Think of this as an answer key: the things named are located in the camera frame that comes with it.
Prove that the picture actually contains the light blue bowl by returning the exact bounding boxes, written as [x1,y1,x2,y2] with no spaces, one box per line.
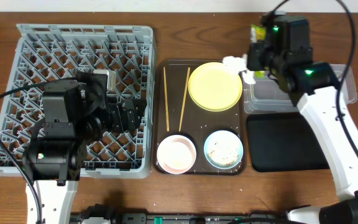
[203,130,244,169]

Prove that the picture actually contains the yellow plate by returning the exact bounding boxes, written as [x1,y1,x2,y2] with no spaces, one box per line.
[188,62,242,112]

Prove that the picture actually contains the black rectangular tray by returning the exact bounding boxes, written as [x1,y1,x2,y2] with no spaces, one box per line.
[246,113,329,172]

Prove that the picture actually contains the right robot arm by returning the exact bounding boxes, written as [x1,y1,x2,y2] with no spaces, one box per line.
[247,11,358,223]

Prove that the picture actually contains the dark brown serving tray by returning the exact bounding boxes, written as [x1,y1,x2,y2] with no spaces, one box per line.
[152,59,247,175]

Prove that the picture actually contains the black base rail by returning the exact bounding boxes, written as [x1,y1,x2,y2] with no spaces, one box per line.
[70,203,354,224]

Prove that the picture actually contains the rice and food scraps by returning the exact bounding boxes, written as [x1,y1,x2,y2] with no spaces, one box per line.
[207,141,239,167]

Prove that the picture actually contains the grey plastic dish rack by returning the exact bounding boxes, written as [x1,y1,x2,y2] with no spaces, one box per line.
[0,24,156,179]

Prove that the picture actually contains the pink bowl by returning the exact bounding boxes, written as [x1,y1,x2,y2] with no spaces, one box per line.
[157,134,197,174]

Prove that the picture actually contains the white tissue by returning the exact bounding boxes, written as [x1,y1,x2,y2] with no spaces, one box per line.
[223,54,256,85]

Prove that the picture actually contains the clear plastic bin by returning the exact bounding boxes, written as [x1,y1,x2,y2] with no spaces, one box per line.
[244,64,357,114]

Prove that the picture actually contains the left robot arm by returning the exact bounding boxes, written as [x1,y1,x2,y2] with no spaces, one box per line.
[22,75,147,223]

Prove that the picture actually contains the green snack wrapper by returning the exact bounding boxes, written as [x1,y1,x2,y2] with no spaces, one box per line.
[250,24,266,78]

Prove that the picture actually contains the wooden chopstick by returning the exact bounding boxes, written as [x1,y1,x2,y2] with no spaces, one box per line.
[178,67,191,132]
[163,67,170,132]

